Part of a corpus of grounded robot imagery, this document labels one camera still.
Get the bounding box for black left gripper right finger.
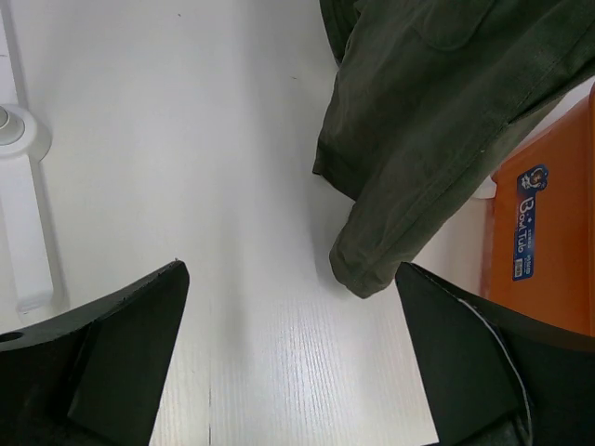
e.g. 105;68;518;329
395;263;594;445

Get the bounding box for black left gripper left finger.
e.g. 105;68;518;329
1;260;190;445

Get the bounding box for dark green shorts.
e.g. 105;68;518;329
312;0;594;298

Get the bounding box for orange plastic tub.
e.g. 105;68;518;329
483;93;594;336

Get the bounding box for white rack base foot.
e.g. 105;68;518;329
1;1;64;314

